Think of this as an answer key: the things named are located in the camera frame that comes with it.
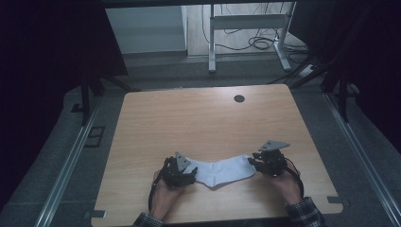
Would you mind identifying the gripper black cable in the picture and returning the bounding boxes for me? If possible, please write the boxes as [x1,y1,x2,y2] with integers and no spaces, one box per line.
[148,174,166,215]
[284,157,305,199]

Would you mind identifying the white metal desk frame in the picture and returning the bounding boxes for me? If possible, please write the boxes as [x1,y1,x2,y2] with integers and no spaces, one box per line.
[207,2,297,75]

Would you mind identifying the white sock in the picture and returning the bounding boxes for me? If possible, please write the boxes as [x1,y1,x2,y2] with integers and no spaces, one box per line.
[183,153,257,189]

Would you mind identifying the person's left hand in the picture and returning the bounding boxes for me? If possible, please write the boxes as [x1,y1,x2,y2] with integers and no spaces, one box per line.
[150,169,187,221]

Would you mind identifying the dark curtain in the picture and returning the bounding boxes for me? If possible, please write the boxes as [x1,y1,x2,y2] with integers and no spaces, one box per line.
[0,0,129,209]
[288,0,401,154]

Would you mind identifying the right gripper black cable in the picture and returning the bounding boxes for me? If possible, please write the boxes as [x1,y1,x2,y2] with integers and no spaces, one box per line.
[284,157,305,199]

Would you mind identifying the white cabinet panel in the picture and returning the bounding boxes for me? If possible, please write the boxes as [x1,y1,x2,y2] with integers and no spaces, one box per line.
[104,5,188,56]

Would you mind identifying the black metal stand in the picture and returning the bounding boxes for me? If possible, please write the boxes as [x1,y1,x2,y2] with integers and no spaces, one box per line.
[288,55,352,124]
[79,73,134,127]

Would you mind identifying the aluminium floor rail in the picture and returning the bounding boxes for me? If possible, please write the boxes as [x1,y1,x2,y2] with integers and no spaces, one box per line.
[323,93,401,227]
[33,96,103,227]

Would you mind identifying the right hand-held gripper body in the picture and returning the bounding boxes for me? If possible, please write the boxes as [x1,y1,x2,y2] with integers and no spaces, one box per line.
[255,139,291,178]

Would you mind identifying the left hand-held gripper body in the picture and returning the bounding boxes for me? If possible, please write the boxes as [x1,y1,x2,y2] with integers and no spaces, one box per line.
[160,151,194,189]

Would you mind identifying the white power strip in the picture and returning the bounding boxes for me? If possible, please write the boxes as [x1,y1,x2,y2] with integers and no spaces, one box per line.
[297,63,317,79]

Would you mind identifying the tangle of black floor cables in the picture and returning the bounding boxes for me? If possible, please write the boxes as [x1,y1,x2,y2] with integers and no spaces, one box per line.
[201,3,311,64]

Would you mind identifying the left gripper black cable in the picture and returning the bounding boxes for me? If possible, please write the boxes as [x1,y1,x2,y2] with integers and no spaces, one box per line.
[148,174,166,215]

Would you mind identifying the person's right hand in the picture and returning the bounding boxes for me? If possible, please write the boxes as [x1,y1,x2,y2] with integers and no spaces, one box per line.
[271,168,305,206]

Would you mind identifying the black floor socket cover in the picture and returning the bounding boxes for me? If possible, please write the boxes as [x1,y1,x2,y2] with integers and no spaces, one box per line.
[83,126,106,148]

